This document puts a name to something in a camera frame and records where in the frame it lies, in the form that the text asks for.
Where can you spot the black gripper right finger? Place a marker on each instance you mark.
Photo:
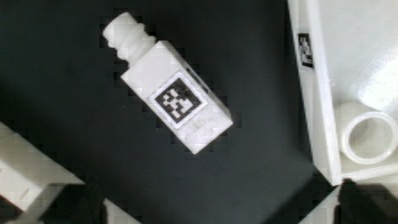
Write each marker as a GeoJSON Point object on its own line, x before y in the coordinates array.
{"type": "Point", "coordinates": [367, 204]}

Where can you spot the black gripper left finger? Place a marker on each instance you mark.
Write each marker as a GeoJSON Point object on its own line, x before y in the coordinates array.
{"type": "Point", "coordinates": [77, 207]}

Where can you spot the white leg with tag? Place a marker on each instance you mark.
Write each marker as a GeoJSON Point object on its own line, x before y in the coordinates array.
{"type": "Point", "coordinates": [168, 84]}

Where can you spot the white square tabletop tray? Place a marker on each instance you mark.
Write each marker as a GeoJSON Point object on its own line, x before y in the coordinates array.
{"type": "Point", "coordinates": [345, 37]}

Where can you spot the white leg left of gripper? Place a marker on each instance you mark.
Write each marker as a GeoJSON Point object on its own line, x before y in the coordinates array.
{"type": "Point", "coordinates": [29, 170]}

